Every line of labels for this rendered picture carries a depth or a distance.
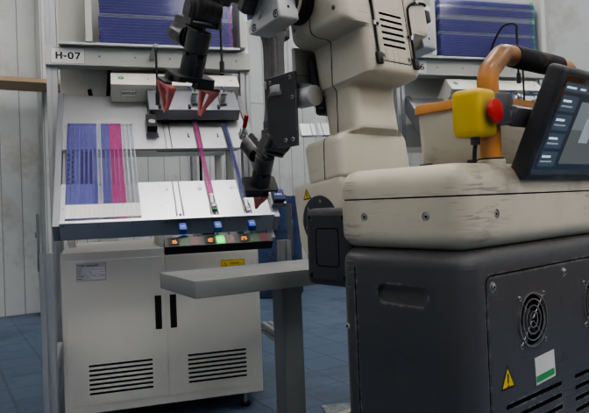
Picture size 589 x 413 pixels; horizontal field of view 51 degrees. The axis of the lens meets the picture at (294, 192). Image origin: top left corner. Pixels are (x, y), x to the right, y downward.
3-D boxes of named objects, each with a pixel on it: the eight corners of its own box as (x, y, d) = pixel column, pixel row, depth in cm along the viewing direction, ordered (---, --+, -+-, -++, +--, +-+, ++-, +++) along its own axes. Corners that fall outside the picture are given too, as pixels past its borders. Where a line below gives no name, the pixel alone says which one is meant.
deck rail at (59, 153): (60, 240, 185) (59, 226, 181) (53, 241, 185) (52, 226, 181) (65, 106, 235) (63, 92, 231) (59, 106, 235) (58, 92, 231)
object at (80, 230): (271, 230, 205) (274, 214, 201) (60, 241, 185) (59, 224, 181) (270, 227, 206) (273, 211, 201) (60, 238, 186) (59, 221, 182)
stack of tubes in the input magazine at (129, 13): (234, 47, 246) (231, -19, 246) (99, 42, 230) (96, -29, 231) (228, 55, 258) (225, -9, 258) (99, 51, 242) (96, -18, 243)
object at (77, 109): (249, 157, 232) (251, 146, 229) (62, 160, 212) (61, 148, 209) (234, 107, 255) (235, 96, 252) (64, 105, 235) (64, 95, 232)
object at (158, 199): (272, 221, 204) (273, 215, 202) (60, 231, 185) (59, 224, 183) (259, 184, 218) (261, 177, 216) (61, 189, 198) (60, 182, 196)
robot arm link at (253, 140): (271, 137, 173) (292, 143, 179) (251, 115, 180) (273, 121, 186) (250, 171, 178) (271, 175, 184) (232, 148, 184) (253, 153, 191)
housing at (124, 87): (235, 115, 253) (239, 86, 244) (111, 115, 238) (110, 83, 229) (231, 104, 259) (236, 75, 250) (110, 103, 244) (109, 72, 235)
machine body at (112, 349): (264, 407, 231) (258, 242, 232) (66, 435, 210) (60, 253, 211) (230, 365, 293) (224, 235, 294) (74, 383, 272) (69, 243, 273)
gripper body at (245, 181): (240, 181, 188) (244, 162, 183) (273, 181, 191) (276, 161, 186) (244, 195, 183) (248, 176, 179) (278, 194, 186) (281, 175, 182)
